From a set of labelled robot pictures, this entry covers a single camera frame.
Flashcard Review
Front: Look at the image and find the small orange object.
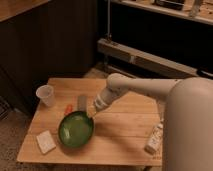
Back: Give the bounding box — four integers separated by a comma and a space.
64, 104, 73, 116

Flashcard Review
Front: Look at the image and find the white sponge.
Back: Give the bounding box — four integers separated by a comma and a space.
36, 131, 56, 154

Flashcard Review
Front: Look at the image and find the dark grey rectangular block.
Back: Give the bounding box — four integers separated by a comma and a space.
77, 95, 87, 111

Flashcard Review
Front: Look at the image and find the metal vertical pole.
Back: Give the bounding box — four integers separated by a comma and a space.
107, 0, 111, 41

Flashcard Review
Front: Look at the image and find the grey baseboard rail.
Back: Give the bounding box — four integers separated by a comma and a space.
97, 38, 213, 79

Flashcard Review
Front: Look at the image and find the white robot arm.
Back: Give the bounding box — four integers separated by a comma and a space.
88, 73, 213, 171

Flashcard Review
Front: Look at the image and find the wooden shelf with items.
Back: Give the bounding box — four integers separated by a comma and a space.
111, 0, 213, 26

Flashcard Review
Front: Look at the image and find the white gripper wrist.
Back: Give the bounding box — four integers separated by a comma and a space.
87, 88, 117, 118

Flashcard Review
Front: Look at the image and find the wooden table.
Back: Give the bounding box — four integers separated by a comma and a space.
17, 78, 161, 166

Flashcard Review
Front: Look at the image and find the green ceramic bowl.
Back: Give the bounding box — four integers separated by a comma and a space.
58, 111, 94, 148

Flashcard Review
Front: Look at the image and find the clear plastic cup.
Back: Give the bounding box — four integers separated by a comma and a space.
36, 85, 55, 107

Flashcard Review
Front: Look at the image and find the white plastic bottle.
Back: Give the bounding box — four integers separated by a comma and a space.
144, 123, 163, 154

